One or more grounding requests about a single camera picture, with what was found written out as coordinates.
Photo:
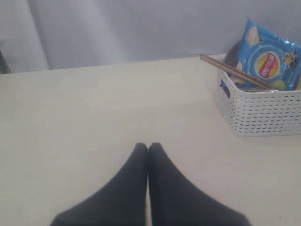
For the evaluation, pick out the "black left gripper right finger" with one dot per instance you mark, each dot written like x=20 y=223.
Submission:
x=175 y=201

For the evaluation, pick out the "lower wooden chopstick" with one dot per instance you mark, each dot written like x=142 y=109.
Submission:
x=221 y=67

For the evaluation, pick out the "blue chips bag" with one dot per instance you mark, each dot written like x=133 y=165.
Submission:
x=266 y=56

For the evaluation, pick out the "wooden chopstick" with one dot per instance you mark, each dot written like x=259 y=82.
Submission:
x=221 y=67
x=223 y=63

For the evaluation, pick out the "white perforated plastic basket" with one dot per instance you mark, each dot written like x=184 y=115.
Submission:
x=272 y=113

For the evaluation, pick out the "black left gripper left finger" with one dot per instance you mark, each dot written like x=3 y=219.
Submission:
x=121 y=202

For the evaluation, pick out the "upper wooden chopstick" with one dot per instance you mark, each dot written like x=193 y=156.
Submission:
x=223 y=63

